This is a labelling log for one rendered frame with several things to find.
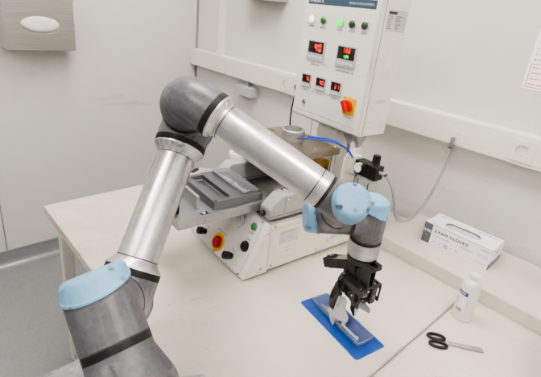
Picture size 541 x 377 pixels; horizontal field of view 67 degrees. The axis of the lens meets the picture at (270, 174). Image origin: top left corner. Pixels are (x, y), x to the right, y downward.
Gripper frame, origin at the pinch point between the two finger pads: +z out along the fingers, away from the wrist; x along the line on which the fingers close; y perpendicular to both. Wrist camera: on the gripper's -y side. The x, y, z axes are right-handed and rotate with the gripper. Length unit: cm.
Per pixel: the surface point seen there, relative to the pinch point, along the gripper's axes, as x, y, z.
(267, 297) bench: -12.3, -16.9, 3.0
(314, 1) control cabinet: 22, -59, -75
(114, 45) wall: -13, -191, -42
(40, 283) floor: -64, -153, 79
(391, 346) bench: 6.4, 12.3, 2.8
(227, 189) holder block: -15.8, -38.9, -21.3
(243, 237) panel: -11.9, -33.7, -7.0
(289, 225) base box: 0.1, -27.4, -12.1
